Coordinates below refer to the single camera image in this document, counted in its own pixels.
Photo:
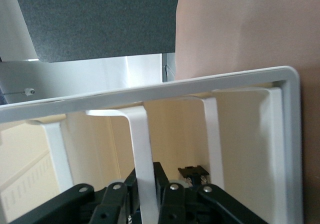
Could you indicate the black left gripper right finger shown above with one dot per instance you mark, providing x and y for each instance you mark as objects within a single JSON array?
[{"x": 180, "y": 204}]

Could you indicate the white drawer cabinet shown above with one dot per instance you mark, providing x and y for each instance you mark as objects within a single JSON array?
[{"x": 175, "y": 91}]

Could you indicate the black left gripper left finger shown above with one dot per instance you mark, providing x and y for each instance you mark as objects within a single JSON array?
[{"x": 112, "y": 201}]

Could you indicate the small white wall fitting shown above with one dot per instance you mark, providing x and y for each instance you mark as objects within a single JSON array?
[{"x": 29, "y": 91}]

